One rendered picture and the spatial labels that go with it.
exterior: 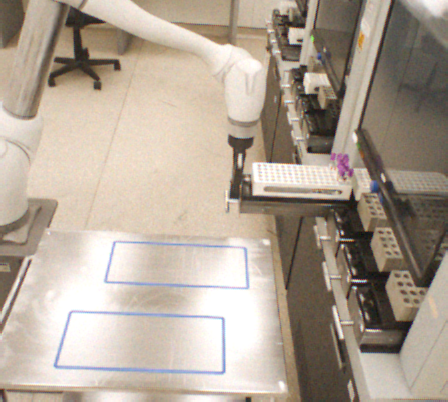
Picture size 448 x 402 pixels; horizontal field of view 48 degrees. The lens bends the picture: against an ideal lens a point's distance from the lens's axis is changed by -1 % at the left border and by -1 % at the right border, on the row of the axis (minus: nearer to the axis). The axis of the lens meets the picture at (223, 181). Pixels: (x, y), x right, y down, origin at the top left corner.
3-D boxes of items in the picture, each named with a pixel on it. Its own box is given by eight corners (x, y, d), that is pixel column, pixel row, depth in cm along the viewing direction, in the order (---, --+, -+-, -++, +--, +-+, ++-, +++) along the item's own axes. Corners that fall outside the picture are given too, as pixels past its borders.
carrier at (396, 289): (406, 324, 115) (413, 307, 112) (397, 324, 115) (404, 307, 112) (392, 286, 125) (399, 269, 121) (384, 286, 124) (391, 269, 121)
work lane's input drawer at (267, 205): (439, 201, 169) (448, 180, 164) (454, 229, 158) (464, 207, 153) (223, 191, 165) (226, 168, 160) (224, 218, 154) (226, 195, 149)
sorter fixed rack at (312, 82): (369, 90, 220) (372, 77, 216) (375, 100, 212) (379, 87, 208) (302, 86, 218) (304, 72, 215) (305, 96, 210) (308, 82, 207)
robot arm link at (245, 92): (265, 124, 137) (257, 101, 147) (273, 70, 128) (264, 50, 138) (226, 123, 136) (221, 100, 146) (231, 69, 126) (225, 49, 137)
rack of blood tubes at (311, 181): (342, 183, 162) (346, 167, 158) (348, 203, 154) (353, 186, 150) (250, 178, 160) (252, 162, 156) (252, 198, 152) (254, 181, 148)
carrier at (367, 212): (373, 234, 140) (378, 218, 136) (366, 234, 140) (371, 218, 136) (363, 208, 149) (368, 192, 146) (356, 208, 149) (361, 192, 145)
